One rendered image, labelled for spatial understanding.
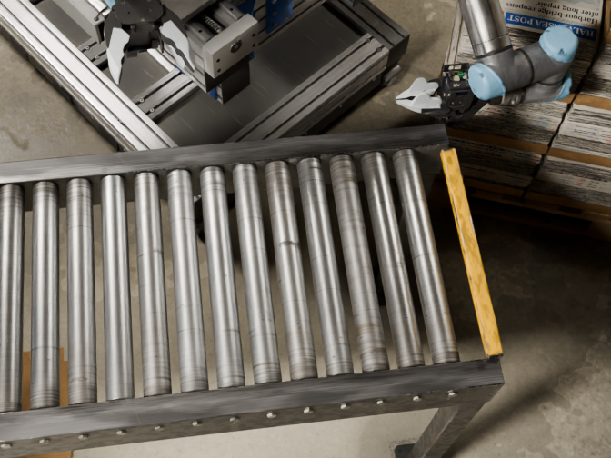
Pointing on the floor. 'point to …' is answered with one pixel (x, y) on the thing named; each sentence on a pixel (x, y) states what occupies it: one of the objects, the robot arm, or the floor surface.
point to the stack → (541, 125)
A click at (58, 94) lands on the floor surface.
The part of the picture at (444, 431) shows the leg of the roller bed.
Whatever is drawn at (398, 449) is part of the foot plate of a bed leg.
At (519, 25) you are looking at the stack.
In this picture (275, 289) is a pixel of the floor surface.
